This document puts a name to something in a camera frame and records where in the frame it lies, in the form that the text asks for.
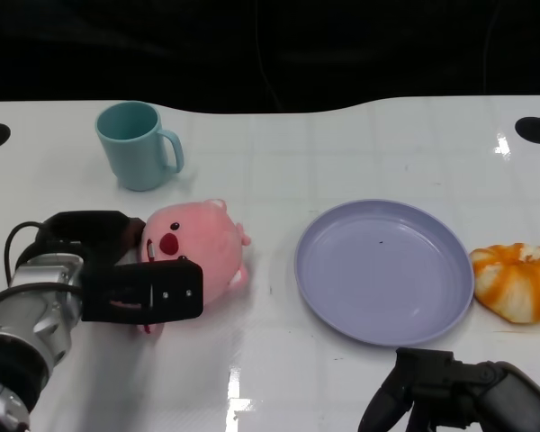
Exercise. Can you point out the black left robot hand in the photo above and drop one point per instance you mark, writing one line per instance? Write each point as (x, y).
(162, 292)

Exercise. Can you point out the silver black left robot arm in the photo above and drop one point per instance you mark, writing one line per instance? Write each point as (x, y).
(22, 324)

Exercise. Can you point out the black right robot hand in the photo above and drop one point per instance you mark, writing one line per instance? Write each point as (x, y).
(468, 396)

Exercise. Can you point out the black backdrop cloth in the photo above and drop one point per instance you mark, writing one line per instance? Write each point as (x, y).
(270, 49)

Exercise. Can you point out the light blue plastic mug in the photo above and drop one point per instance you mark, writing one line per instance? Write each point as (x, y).
(132, 157)

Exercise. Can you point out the orange white plush pumpkin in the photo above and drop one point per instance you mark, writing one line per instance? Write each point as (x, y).
(517, 283)

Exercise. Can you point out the lilac plastic plate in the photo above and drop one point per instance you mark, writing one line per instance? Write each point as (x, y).
(382, 274)

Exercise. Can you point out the pink plush beaver doll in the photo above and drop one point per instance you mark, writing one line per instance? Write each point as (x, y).
(207, 240)

